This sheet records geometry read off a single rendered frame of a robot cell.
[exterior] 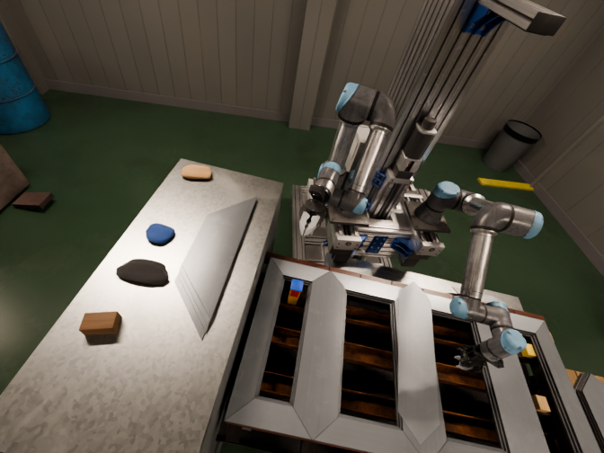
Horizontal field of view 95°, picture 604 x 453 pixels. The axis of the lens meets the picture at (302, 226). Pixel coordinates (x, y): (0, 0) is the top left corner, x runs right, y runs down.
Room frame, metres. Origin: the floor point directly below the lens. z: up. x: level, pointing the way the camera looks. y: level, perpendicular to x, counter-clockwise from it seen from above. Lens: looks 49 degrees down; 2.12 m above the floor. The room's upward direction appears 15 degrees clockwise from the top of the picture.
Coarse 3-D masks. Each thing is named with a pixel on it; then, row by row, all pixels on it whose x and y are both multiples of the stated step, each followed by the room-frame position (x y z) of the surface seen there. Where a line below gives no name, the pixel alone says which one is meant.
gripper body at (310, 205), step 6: (324, 192) 0.77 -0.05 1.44; (324, 198) 0.78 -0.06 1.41; (306, 204) 0.70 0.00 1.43; (312, 204) 0.70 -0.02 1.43; (318, 204) 0.71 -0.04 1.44; (324, 204) 0.72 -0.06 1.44; (312, 210) 0.68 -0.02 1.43; (318, 210) 0.68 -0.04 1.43; (312, 216) 0.68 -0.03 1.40; (306, 222) 0.69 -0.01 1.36
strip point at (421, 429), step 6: (402, 414) 0.26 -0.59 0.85; (408, 414) 0.27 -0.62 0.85; (408, 420) 0.25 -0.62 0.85; (414, 420) 0.25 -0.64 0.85; (420, 420) 0.26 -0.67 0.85; (426, 420) 0.26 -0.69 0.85; (408, 426) 0.23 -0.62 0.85; (414, 426) 0.23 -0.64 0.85; (420, 426) 0.24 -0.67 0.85; (426, 426) 0.24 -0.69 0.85; (432, 426) 0.25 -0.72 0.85; (438, 426) 0.25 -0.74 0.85; (414, 432) 0.21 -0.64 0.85; (420, 432) 0.22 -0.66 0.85; (426, 432) 0.22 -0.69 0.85; (432, 432) 0.23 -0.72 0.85; (420, 438) 0.20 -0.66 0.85; (426, 438) 0.20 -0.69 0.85; (420, 444) 0.18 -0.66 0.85
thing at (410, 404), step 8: (400, 392) 0.34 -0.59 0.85; (400, 400) 0.31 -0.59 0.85; (408, 400) 0.32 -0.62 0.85; (416, 400) 0.33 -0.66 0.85; (424, 400) 0.34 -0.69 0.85; (432, 400) 0.34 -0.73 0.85; (400, 408) 0.28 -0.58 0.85; (408, 408) 0.29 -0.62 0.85; (416, 408) 0.30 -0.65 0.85; (424, 408) 0.30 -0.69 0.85; (432, 408) 0.31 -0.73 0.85; (416, 416) 0.27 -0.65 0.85; (424, 416) 0.28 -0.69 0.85; (432, 416) 0.28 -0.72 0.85
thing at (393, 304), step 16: (272, 320) 0.50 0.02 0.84; (304, 320) 0.55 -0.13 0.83; (464, 320) 0.78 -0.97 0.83; (528, 336) 0.78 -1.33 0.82; (544, 368) 0.63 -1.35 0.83; (272, 400) 0.20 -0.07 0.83; (496, 400) 0.41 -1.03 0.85; (560, 400) 0.49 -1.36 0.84; (352, 416) 0.21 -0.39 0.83; (400, 416) 0.26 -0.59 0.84; (496, 416) 0.35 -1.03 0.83; (560, 416) 0.42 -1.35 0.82; (496, 432) 0.29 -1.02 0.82; (416, 448) 0.16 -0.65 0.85; (432, 448) 0.18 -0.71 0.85; (496, 448) 0.24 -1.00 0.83; (576, 448) 0.31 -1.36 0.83
